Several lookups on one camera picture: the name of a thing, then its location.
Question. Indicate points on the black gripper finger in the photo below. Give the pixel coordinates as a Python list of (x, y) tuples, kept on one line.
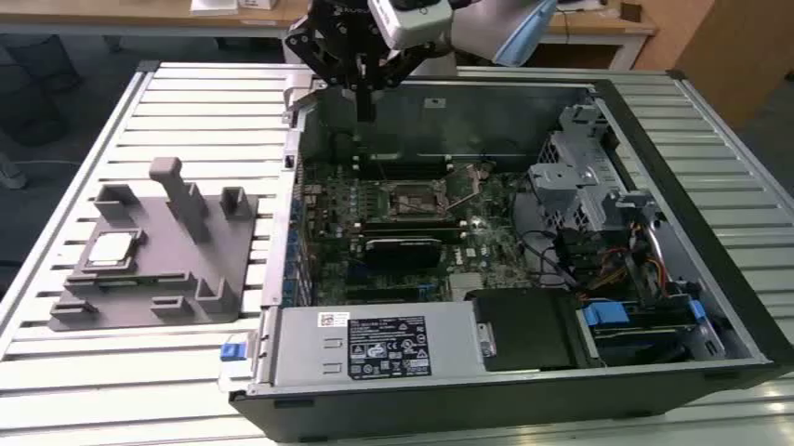
[(400, 67), (316, 56)]

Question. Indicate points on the silver CPU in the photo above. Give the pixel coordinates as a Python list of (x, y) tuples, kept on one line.
[(111, 248)]

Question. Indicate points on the CPU socket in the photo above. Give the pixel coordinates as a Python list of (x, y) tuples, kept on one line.
[(412, 202)]

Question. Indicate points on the grey plastic case foot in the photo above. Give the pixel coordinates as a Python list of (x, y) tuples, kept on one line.
[(293, 93)]

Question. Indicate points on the small white box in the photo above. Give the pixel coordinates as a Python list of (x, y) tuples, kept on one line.
[(257, 3)]

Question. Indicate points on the white cardboard box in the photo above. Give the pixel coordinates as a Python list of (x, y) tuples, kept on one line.
[(213, 5)]

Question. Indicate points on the wooden desk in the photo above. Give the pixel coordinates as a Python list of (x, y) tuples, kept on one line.
[(155, 21)]

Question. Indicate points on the metal drive cage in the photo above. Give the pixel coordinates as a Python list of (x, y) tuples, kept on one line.
[(558, 181)]

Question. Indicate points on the green motherboard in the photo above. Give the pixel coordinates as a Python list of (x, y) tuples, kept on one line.
[(496, 232)]

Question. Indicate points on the small dark box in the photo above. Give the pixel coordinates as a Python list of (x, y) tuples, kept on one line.
[(631, 11)]

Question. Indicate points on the black graphics card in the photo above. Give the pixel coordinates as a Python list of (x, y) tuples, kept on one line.
[(403, 253)]

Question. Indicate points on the black mesh waste bin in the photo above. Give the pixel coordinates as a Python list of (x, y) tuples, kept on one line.
[(31, 116), (47, 60)]

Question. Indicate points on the silver chipset heatsink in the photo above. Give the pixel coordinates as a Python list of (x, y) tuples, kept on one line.
[(466, 284)]

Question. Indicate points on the black expansion slot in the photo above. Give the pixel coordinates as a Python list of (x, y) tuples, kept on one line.
[(378, 292)]

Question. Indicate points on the grey parts rack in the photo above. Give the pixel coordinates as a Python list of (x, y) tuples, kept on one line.
[(161, 260)]

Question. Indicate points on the wooden cabinet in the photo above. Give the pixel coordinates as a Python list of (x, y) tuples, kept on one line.
[(731, 56)]

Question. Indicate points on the grey metal furniture foot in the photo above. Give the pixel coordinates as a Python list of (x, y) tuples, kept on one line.
[(12, 179)]

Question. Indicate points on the green RAM stick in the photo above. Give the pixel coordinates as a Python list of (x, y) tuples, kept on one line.
[(144, 280)]

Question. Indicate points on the black plastic fan shroud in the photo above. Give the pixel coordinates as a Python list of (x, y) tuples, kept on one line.
[(527, 330)]

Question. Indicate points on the grey power supply unit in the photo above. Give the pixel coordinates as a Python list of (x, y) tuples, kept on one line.
[(291, 344)]

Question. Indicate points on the blue disk carrier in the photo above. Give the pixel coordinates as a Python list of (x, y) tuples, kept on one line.
[(604, 316)]

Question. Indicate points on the blue case latch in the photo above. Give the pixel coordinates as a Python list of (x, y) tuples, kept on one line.
[(233, 351)]

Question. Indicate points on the black PC case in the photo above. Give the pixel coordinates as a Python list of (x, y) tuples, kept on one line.
[(434, 413)]

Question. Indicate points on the white case wall sticker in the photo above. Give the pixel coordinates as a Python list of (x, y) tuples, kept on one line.
[(435, 102)]

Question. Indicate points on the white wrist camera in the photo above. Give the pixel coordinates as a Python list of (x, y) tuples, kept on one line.
[(412, 23)]

